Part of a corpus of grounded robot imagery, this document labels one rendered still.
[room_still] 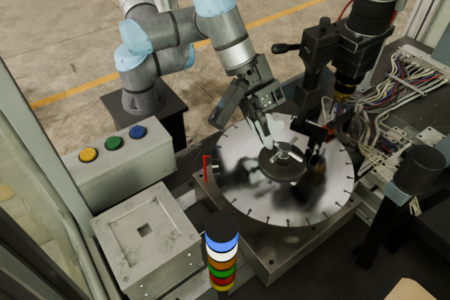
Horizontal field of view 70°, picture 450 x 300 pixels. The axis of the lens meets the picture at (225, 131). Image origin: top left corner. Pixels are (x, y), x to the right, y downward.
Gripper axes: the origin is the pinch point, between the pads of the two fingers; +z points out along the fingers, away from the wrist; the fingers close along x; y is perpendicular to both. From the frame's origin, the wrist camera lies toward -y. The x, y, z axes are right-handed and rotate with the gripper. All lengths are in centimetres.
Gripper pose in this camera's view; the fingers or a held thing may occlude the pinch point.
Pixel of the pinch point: (266, 145)
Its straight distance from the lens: 74.9
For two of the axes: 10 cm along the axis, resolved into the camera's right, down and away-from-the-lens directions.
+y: 8.3, -5.1, 2.2
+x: -3.8, -2.3, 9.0
